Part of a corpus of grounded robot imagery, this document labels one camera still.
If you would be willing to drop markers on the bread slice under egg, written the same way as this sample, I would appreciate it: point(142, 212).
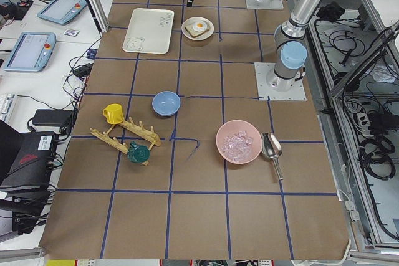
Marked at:
point(192, 34)

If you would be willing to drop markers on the white round plate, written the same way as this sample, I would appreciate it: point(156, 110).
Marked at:
point(192, 20)

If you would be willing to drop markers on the fried egg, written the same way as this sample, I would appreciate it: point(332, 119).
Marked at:
point(200, 26)

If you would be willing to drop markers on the cream bear tray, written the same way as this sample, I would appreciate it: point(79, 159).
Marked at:
point(149, 31)

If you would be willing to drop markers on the blue bowl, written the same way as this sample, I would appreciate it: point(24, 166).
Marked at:
point(166, 103)

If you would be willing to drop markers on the upper teach pendant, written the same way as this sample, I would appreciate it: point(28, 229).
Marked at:
point(62, 11)

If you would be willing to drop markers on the teach pendant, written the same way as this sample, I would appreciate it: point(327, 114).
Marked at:
point(31, 52)
point(62, 11)

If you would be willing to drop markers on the yellow mug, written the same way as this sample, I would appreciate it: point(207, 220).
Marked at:
point(113, 113)

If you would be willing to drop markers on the pink bowl with ice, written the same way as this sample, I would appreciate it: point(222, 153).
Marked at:
point(238, 142)

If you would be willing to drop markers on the lower teach pendant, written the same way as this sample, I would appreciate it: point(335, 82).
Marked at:
point(31, 52)

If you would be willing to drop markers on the dark green mug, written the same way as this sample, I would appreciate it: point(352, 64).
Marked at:
point(138, 153)

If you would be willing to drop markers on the metal scoop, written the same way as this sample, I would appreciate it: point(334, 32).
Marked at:
point(271, 150)

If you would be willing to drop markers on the black power brick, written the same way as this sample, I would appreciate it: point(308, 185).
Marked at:
point(52, 118)

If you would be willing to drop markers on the black computer box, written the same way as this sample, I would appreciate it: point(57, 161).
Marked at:
point(26, 166)

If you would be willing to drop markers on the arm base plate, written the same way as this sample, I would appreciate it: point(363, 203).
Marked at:
point(290, 91)
point(270, 5)

